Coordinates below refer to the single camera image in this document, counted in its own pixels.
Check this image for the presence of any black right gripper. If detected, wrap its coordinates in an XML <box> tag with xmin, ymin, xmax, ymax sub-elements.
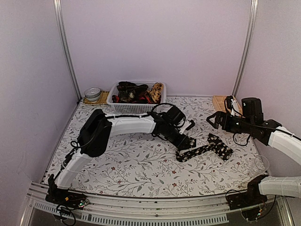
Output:
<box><xmin>207</xmin><ymin>111</ymin><xmax>254</xmax><ymax>134</ymax></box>

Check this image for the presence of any black white floral tie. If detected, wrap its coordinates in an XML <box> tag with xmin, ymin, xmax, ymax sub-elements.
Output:
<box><xmin>176</xmin><ymin>133</ymin><xmax>233</xmax><ymax>162</ymax></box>

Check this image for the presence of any white plastic basket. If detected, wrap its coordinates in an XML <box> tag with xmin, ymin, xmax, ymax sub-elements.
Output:
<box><xmin>107</xmin><ymin>81</ymin><xmax>166</xmax><ymax>114</ymax></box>

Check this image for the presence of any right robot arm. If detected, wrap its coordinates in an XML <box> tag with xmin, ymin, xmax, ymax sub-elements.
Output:
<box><xmin>206</xmin><ymin>97</ymin><xmax>301</xmax><ymax>210</ymax></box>

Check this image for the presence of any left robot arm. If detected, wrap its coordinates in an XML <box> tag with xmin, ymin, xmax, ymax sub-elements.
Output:
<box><xmin>46</xmin><ymin>105</ymin><xmax>196</xmax><ymax>207</ymax></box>

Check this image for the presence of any wooden divided box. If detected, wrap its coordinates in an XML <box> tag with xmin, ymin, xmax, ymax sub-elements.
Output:
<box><xmin>212</xmin><ymin>95</ymin><xmax>243</xmax><ymax>114</ymax></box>

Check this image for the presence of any yellow beetle print tie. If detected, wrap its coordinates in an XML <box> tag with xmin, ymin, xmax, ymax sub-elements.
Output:
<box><xmin>150</xmin><ymin>82</ymin><xmax>164</xmax><ymax>104</ymax></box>

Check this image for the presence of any red navy striped tie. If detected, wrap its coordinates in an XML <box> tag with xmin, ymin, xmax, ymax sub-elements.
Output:
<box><xmin>112</xmin><ymin>94</ymin><xmax>154</xmax><ymax>104</ymax></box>

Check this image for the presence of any clear plastic cup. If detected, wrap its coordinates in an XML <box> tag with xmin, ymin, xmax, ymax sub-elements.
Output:
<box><xmin>249</xmin><ymin>155</ymin><xmax>270</xmax><ymax>177</ymax></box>

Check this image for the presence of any dark floral brown tie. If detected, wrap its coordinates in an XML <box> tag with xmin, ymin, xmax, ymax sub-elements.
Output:
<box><xmin>117</xmin><ymin>81</ymin><xmax>149</xmax><ymax>96</ymax></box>

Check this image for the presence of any woven bamboo mat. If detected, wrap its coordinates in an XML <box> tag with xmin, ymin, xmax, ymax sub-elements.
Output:
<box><xmin>83</xmin><ymin>91</ymin><xmax>109</xmax><ymax>105</ymax></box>

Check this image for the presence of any patterned ceramic bowl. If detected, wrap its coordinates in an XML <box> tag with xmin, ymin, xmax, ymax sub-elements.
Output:
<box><xmin>84</xmin><ymin>87</ymin><xmax>101</xmax><ymax>102</ymax></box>

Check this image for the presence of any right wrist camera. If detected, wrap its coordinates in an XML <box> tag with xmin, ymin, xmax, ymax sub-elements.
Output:
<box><xmin>224</xmin><ymin>96</ymin><xmax>243</xmax><ymax>117</ymax></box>

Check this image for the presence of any front aluminium rail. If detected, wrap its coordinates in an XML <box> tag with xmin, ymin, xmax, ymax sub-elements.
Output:
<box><xmin>20</xmin><ymin>183</ymin><xmax>297</xmax><ymax>226</ymax></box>

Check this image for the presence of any right aluminium frame post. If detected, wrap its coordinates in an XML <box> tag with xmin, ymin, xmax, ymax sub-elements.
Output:
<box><xmin>232</xmin><ymin>0</ymin><xmax>259</xmax><ymax>97</ymax></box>

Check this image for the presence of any aluminium frame post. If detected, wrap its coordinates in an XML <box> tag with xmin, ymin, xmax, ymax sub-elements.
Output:
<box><xmin>232</xmin><ymin>0</ymin><xmax>259</xmax><ymax>97</ymax></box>
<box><xmin>53</xmin><ymin>0</ymin><xmax>82</xmax><ymax>101</ymax></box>

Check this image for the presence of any left aluminium frame post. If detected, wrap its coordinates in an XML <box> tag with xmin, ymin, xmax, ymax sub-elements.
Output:
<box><xmin>53</xmin><ymin>0</ymin><xmax>82</xmax><ymax>101</ymax></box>

